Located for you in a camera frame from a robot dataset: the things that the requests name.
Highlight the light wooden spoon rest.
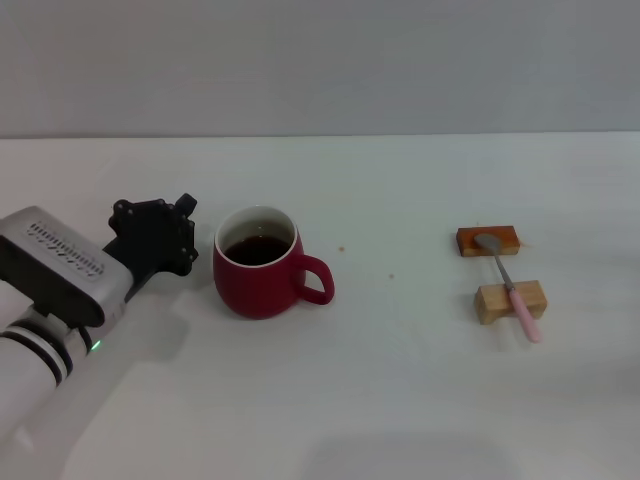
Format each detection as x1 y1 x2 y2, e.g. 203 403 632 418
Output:
473 279 548 325

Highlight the red ceramic mug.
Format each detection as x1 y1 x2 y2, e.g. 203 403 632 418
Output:
212 204 335 320

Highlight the dark orange wooden block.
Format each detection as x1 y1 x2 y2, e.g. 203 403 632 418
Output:
456 225 521 259

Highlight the dark brown coffee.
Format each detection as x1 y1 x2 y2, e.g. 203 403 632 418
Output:
222 234 294 266

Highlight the pink handled metal spoon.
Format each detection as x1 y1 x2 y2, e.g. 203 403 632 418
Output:
473 233 543 344

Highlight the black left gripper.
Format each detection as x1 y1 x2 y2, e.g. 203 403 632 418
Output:
102 192 200 297

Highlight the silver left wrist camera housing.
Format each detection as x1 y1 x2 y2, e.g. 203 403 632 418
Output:
0 205 134 329

